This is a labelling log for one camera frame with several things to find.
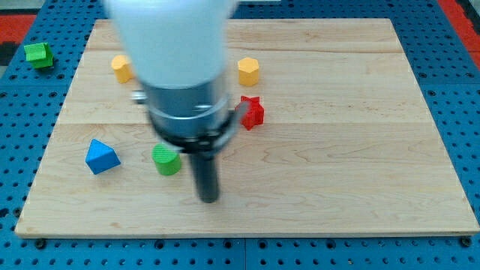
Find wooden board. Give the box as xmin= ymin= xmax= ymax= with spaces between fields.
xmin=15 ymin=19 xmax=479 ymax=239

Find red star block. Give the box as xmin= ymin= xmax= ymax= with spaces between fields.
xmin=240 ymin=96 xmax=265 ymax=131

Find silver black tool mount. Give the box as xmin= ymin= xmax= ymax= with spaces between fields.
xmin=131 ymin=73 xmax=249 ymax=154

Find green cylinder block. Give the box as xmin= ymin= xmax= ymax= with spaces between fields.
xmin=151 ymin=144 xmax=182 ymax=176

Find blue triangle block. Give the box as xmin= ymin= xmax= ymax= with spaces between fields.
xmin=85 ymin=139 xmax=121 ymax=175

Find green cube block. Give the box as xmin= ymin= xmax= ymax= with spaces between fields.
xmin=23 ymin=43 xmax=53 ymax=69

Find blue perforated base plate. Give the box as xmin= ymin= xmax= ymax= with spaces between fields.
xmin=1 ymin=0 xmax=479 ymax=269

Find yellow block left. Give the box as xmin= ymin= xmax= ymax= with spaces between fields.
xmin=111 ymin=55 xmax=135 ymax=83

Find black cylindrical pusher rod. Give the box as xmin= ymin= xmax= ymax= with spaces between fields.
xmin=189 ymin=153 xmax=220 ymax=203

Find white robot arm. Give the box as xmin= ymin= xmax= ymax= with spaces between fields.
xmin=103 ymin=0 xmax=250 ymax=203

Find yellow hexagon block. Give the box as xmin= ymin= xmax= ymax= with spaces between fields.
xmin=237 ymin=57 xmax=260 ymax=86

